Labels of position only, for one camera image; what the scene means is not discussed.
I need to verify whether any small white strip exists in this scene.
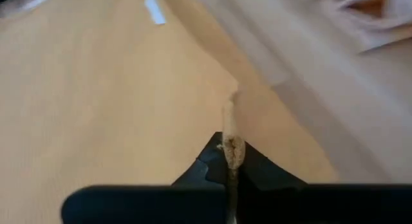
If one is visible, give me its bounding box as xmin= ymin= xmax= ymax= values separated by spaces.
xmin=144 ymin=0 xmax=167 ymax=26

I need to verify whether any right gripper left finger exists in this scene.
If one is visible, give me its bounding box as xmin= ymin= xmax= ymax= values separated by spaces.
xmin=60 ymin=131 xmax=231 ymax=224

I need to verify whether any plain yellow towel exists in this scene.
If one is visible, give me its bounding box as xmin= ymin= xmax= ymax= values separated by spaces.
xmin=160 ymin=0 xmax=412 ymax=186

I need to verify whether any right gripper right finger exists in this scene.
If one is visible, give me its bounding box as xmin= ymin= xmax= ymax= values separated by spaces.
xmin=237 ymin=140 xmax=412 ymax=224

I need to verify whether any white striped towel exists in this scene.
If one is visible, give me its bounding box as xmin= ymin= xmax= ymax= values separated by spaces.
xmin=299 ymin=0 xmax=412 ymax=54

